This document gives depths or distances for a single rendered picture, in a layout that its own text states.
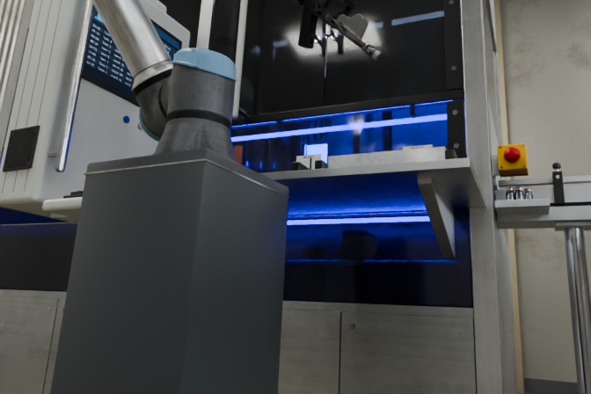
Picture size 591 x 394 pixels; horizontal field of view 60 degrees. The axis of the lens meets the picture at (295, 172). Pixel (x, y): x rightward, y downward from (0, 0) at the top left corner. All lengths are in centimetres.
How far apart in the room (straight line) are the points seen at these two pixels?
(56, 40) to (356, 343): 117
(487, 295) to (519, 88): 450
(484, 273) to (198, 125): 86
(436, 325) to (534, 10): 504
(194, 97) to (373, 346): 87
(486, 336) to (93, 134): 118
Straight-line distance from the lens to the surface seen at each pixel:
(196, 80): 92
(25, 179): 148
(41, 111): 152
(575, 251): 158
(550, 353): 531
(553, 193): 157
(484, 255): 144
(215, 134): 88
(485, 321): 143
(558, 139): 558
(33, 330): 222
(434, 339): 144
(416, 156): 112
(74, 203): 131
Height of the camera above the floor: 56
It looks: 15 degrees up
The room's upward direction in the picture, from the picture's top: 3 degrees clockwise
